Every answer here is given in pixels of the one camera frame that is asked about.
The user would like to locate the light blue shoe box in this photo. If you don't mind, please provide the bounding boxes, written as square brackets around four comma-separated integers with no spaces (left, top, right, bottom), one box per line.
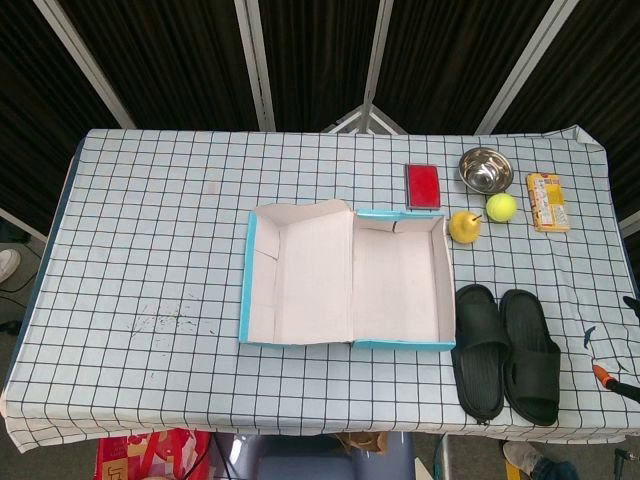
[238,198,457,352]

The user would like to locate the red patterned bag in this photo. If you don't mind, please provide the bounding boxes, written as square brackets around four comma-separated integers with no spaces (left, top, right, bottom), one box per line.
[94,427,214,480]

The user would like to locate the yellow pear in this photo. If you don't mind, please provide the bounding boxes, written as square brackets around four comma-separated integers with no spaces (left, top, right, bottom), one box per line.
[448,210,484,245]

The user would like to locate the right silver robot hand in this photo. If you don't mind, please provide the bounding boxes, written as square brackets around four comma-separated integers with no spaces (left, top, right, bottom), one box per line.
[592,295,640,401]

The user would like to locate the brown paper bag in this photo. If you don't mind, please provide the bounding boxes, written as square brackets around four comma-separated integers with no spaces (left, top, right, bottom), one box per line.
[334,432,390,456]

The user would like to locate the checked light blue tablecloth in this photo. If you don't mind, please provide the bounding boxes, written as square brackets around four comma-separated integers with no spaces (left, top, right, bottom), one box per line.
[0,125,632,454]

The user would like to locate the yellow-green tennis ball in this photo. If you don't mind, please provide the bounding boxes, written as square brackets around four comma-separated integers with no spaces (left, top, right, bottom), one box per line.
[485,193,518,224]

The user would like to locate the yellow snack packet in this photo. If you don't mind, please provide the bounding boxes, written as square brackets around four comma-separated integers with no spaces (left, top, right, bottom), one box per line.
[526,171,571,234]

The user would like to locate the white screen frame post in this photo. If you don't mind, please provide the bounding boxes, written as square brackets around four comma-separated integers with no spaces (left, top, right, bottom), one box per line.
[474,0,574,135]
[32,0,137,130]
[233,0,277,132]
[357,0,397,132]

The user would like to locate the red stamp pad case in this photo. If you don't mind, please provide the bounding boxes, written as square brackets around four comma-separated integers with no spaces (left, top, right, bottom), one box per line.
[403,162,444,211]

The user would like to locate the white triangular screen foot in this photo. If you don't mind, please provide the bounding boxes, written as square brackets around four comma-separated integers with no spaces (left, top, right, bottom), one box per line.
[324,103,409,135]

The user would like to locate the blue-grey chair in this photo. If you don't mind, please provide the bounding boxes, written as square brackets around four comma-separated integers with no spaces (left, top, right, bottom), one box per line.
[213,432,416,480]

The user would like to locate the steel bowl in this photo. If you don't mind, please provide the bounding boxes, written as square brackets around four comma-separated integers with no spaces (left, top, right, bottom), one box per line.
[458,147,515,195]

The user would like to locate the black rubber slipper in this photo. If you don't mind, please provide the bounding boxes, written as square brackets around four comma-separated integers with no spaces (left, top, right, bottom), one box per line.
[450,283,511,426]
[499,288,563,427]

